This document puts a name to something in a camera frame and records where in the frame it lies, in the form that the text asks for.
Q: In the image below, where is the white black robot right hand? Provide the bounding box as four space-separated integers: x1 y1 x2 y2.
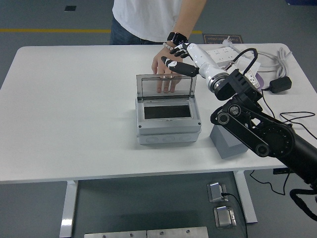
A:
160 42 228 84

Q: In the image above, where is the person's left hand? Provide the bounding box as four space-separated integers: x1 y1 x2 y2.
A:
151 48 184 94

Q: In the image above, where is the transparent hinged box lid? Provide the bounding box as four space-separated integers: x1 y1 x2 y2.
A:
136 73 198 100

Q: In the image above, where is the grey plastic junction box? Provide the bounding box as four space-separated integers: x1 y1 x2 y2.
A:
135 96 202 146

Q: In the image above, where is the metal floor socket box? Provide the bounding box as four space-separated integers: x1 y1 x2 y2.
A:
207 182 229 203
213 205 237 228

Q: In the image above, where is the white power strip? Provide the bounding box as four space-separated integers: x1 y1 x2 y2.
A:
207 47 240 67

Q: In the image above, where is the brown floor sign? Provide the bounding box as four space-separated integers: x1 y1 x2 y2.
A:
203 34 243 45

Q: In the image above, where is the black wristwatch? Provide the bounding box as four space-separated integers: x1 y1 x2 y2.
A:
166 31 188 46

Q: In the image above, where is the small white adapter block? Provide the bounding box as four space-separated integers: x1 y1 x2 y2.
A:
235 45 253 59

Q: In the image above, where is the person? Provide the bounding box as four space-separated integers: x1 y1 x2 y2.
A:
110 0 189 46

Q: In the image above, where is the packaged socket with label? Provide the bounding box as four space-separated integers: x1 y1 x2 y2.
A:
245 69 261 89

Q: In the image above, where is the black power adapter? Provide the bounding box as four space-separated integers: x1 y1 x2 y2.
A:
269 76 292 94

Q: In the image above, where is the grey block holder with hole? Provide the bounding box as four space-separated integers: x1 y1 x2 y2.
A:
210 123 249 160

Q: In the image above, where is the white table leg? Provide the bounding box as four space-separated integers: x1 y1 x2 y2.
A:
234 170 258 223
59 180 79 238

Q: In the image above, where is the metal floor plate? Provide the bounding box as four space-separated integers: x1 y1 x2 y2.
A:
84 230 147 238
147 226 209 238

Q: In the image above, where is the white bead bracelet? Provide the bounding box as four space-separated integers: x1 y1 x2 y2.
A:
162 42 178 54

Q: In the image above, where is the white power cord with plug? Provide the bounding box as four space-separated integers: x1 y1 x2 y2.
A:
222 36 293 78

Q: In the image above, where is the thin black adapter cord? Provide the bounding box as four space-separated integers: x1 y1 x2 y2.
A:
260 86 317 140

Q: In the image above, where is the thin black hanging cable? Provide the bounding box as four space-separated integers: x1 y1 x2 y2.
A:
249 168 292 196

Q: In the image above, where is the black floor cable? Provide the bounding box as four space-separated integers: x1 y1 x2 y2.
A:
221 192 249 238

